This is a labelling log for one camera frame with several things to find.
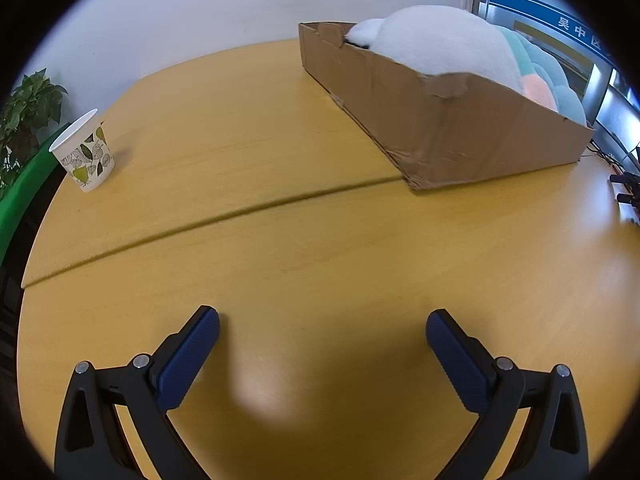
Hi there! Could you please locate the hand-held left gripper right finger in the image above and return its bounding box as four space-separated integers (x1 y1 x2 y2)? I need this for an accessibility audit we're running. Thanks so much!
426 309 591 480

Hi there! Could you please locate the black cable bundle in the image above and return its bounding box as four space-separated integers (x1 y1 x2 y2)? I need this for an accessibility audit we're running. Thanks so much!
582 140 640 226

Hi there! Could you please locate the green board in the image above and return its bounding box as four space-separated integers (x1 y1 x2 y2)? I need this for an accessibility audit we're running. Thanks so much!
0 149 66 266

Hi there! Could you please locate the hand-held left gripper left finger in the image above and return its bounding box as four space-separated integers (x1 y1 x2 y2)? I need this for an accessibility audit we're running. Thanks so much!
54 305 221 480

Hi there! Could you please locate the green potted plant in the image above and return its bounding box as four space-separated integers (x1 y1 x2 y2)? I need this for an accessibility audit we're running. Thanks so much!
0 69 69 201

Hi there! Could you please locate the leaf print paper cup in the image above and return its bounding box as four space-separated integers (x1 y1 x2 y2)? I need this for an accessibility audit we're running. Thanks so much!
48 108 116 194

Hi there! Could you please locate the blue wall sign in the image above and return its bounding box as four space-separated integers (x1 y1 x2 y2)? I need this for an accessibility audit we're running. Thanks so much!
487 0 613 66

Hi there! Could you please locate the pastel plush cushion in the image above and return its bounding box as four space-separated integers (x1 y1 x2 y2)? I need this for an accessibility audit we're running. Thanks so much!
492 24 588 128

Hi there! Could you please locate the brown cardboard box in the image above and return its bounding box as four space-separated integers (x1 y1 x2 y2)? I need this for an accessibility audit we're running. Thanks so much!
298 21 594 191

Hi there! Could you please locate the white plush toy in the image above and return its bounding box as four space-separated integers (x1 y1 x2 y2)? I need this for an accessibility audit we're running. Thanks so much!
345 5 523 95

